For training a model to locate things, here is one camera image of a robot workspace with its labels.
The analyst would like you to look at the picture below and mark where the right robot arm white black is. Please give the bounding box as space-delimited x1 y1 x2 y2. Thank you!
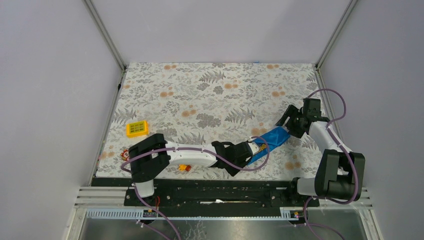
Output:
276 98 366 206

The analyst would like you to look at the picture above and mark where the yellow toy block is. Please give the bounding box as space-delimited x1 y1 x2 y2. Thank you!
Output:
125 120 149 138

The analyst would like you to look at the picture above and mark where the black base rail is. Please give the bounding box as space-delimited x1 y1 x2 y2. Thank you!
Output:
144 179 308 218

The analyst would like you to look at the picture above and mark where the red owl toy block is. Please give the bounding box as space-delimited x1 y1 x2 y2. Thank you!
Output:
120 149 130 161

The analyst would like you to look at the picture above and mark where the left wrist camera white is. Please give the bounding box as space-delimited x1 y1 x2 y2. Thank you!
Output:
248 141 264 156

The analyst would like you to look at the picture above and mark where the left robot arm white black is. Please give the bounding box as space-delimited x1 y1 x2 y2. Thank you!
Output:
127 133 259 206

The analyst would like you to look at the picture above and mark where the blue orange toy car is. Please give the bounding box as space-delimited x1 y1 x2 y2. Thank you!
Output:
178 164 192 172

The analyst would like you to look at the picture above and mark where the floral tablecloth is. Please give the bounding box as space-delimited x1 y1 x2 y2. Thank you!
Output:
95 62 323 178

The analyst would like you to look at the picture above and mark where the blue cloth napkin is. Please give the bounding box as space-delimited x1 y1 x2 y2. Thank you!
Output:
248 126 290 165

